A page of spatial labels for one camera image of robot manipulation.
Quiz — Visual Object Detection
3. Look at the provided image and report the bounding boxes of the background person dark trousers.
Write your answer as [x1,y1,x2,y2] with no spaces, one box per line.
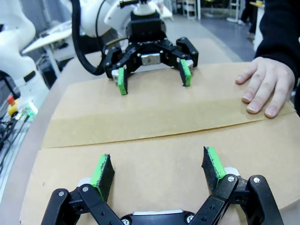
[238,0,259,27]

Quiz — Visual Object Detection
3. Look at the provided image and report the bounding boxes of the brown cardboard shipping box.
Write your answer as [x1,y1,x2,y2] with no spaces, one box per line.
[20,62,300,225]

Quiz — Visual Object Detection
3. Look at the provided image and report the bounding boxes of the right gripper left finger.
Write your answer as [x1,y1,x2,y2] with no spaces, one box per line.
[41,154,123,225]

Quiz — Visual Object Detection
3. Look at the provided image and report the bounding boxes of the white floor stand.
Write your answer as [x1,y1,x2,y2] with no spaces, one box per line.
[225,0,245,23]

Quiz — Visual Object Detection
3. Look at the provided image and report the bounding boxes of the green lit device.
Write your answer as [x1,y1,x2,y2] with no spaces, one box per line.
[21,101,38,118]

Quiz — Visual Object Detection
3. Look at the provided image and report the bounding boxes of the person's left forearm black sleeve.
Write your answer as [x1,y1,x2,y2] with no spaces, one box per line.
[254,0,300,82]

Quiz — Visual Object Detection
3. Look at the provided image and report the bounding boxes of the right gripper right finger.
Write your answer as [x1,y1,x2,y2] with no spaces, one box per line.
[194,146,285,225]

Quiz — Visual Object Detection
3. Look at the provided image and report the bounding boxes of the white metal rack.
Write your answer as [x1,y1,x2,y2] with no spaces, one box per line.
[180,0,203,21]

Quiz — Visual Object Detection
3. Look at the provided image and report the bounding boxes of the white curved desk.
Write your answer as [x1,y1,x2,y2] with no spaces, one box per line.
[21,20,74,78]

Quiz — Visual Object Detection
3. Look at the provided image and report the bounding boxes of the yellow red emergency stop button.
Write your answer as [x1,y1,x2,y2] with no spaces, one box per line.
[6,95,21,117]

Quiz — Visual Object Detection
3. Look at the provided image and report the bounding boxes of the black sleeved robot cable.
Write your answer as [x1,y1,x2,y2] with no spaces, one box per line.
[71,0,109,76]

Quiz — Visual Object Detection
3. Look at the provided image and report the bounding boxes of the person's left hand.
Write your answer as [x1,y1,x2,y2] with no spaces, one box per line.
[235,56,296,118]

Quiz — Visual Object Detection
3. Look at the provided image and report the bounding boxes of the black cable bundle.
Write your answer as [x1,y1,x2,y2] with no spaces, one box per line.
[0,114,31,175]

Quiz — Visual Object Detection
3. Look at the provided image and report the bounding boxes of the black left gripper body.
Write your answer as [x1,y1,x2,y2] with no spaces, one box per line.
[127,11,168,67]

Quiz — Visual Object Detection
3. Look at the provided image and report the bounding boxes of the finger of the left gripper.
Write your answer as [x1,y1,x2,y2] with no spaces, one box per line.
[156,36,200,88]
[104,44,142,96]

